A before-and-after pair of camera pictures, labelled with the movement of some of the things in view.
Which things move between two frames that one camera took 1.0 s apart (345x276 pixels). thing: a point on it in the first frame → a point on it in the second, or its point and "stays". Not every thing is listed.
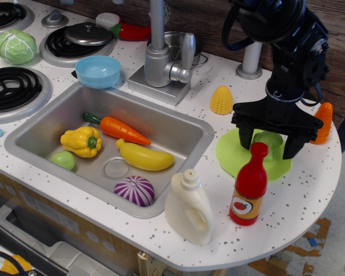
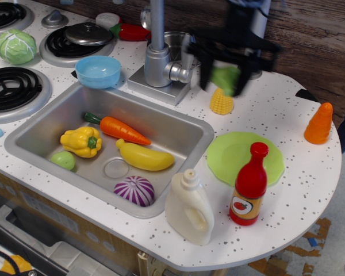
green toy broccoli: [271, 140] → [226, 78]
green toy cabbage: [16, 47] stays
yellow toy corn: [222, 100] stays
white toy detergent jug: [188, 210] stays
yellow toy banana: [144, 159] stays
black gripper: [287, 118] → [237, 41]
